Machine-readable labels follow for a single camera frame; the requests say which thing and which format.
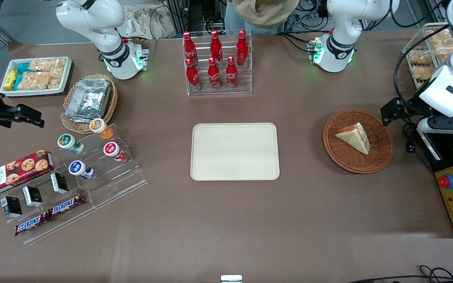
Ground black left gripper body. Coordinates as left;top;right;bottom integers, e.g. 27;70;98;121
418;103;453;132

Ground triangle sandwich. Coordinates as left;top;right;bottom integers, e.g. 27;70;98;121
335;122;370;155

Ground oval light wicker basket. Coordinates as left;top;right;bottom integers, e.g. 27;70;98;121
60;74;118;134

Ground round brown wicker basket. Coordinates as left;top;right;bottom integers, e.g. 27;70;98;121
323;109;394;174

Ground white rectangular snack tray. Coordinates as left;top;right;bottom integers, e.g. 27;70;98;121
0;57;73;97

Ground silver foil tray stack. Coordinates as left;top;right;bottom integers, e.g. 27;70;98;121
65;78;112;123

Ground beige plastic tray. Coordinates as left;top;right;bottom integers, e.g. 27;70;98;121
190;123;280;181

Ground black equipment stand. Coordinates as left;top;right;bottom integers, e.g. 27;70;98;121
418;130;453;239

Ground yellow snack pack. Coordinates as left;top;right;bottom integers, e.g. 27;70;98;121
4;70;18;90

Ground green lid yogurt cup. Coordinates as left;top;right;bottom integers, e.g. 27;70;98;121
57;134;85;155

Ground clear bread pack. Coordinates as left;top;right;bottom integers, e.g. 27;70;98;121
426;28;453;46
432;42;453;60
407;48;434;66
411;64;436;82

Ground red Walkers cookie box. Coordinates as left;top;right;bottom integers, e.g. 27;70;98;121
0;149;55;198

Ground blue lid yogurt cup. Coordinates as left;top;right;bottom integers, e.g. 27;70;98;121
68;160;94;180

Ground small black box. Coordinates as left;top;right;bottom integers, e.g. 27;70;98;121
22;186;43;208
50;172;69;194
0;196;23;218

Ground orange lid yogurt cup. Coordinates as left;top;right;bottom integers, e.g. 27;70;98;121
89;118;114;140

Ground red lid yogurt cup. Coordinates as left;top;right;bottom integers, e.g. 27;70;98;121
103;142;127;162

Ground Snickers chocolate bar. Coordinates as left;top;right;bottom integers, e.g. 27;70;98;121
48;193;86;218
14;212;52;237

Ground clear acrylic step stand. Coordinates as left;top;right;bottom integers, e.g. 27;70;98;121
59;123;148;209

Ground clear acrylic low stand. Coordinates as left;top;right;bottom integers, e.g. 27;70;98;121
0;169;98;245

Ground beige cloth bag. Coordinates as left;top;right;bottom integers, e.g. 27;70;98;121
123;5;177;40

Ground red cola bottle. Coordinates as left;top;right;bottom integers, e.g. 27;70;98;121
186;58;201;91
210;30;223;63
183;31;198;65
208;58;221;90
226;56;238;89
236;29;249;66

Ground person in beige hoodie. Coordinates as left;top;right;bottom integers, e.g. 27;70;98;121
225;0;301;36

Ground clear acrylic bottle rack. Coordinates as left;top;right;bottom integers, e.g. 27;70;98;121
183;30;253;96

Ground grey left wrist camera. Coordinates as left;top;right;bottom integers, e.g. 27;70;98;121
416;117;437;136

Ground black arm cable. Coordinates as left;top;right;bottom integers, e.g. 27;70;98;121
393;24;452;115

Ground white wire rack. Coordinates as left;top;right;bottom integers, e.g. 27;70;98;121
402;22;453;90

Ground black floor cables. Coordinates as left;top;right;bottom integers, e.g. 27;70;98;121
346;265;453;283

